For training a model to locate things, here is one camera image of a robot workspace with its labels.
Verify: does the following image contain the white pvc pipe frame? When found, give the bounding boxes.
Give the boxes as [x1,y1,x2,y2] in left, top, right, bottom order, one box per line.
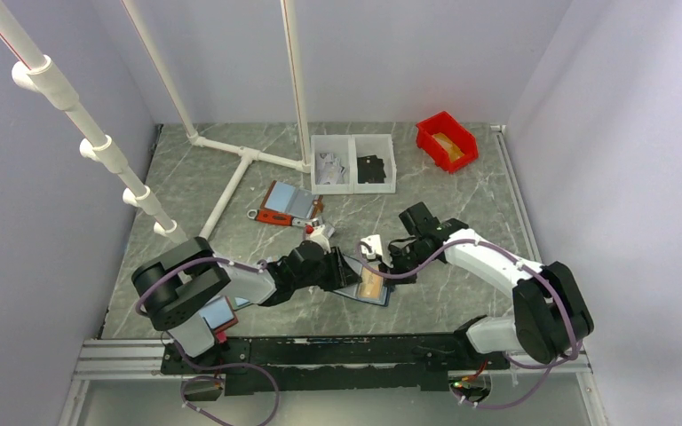
[0,0,319,262]

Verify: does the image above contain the orange handled adjustable wrench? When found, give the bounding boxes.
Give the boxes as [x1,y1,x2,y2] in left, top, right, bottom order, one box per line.
[247,209,336,236]

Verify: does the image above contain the gold vip card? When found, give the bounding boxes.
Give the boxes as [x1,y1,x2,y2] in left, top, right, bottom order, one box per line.
[356,268,385,300]

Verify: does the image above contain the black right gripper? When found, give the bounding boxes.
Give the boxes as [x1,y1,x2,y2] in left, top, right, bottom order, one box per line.
[378,238,434,288]

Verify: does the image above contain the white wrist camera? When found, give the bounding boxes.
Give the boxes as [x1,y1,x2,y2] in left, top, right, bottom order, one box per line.
[303,218,335,253]
[360,234,384,261]

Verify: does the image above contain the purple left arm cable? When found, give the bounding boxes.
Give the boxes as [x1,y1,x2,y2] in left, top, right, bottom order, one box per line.
[133,256,283,426]

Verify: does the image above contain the red plastic bin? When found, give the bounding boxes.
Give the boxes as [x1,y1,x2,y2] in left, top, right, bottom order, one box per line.
[416,111,479,174]

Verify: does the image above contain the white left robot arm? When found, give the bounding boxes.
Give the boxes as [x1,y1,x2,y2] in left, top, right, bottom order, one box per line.
[131,237,361,373]

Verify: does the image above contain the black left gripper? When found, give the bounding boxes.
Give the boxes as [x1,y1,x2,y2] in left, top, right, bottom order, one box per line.
[294,246,362,291]

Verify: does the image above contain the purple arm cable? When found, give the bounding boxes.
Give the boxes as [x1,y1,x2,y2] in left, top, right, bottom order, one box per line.
[133,256,283,426]
[355,238,583,412]

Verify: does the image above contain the red open card holder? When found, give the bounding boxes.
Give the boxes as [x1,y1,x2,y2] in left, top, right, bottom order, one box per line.
[198,296,239,335]

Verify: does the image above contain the gold cards in bin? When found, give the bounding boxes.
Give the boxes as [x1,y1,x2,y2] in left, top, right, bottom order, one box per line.
[433,132,464,162]

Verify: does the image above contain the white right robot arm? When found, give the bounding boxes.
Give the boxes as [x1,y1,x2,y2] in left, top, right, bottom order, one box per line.
[381,202,594,368]

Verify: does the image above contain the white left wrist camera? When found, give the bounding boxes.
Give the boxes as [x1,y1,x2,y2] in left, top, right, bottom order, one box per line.
[303,218,335,253]

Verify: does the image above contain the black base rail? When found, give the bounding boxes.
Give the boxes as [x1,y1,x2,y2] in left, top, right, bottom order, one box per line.
[160,333,509,396]

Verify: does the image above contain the navy blue card holder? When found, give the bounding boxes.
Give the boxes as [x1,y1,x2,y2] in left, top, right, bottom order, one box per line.
[333,255,392,307]

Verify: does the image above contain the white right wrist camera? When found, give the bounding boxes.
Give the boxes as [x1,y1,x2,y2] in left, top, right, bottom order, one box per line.
[360,234,384,261]

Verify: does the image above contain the green open card holder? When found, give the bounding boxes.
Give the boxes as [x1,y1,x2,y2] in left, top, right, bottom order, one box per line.
[231,297,252,311]

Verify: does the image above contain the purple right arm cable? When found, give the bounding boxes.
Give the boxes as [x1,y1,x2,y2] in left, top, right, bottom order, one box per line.
[355,238,583,412]

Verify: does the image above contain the white bin with black cards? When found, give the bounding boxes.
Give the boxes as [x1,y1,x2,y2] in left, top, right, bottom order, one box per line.
[353,134,397,194]

